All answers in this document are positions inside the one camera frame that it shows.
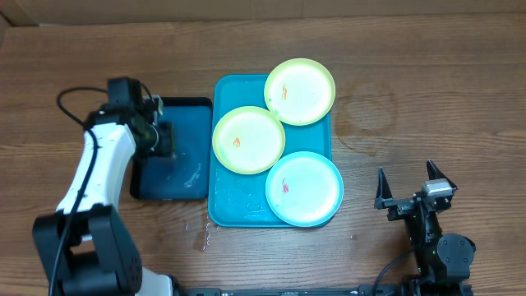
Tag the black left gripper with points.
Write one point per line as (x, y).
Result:
(168, 144)

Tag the blue serving tray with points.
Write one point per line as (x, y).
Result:
(238, 200)

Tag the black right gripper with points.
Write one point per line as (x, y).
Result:
(405, 205)

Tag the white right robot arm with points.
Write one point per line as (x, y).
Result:
(443, 260)

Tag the light blue plate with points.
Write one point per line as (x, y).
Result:
(304, 189)

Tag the black water tray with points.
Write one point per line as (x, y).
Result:
(184, 177)

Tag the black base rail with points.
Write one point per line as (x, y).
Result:
(361, 290)

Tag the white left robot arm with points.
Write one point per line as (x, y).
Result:
(84, 246)

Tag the yellow plate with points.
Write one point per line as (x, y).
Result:
(248, 140)
(299, 91)

